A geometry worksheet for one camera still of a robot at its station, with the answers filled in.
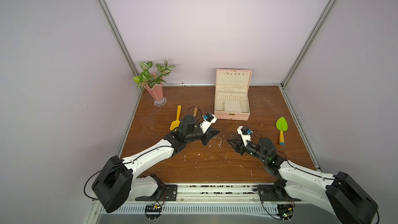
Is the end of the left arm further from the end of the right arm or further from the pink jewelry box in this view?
the pink jewelry box

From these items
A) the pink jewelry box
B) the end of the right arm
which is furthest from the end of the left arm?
the pink jewelry box

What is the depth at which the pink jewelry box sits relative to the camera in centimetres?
99
